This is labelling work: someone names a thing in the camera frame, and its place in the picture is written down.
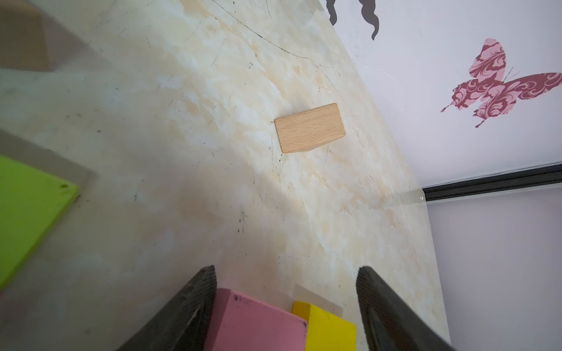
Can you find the lime green block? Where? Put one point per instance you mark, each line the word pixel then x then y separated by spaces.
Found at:
pixel 32 202

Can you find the natural wood triangle block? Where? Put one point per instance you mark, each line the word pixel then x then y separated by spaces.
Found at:
pixel 23 40

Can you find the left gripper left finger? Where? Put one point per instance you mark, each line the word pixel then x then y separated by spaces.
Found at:
pixel 183 323

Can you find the pink block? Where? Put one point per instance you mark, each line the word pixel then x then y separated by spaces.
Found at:
pixel 240 322

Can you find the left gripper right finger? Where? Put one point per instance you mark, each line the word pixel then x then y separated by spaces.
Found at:
pixel 389 323

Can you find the yellow block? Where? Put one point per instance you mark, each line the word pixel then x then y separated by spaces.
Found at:
pixel 326 331

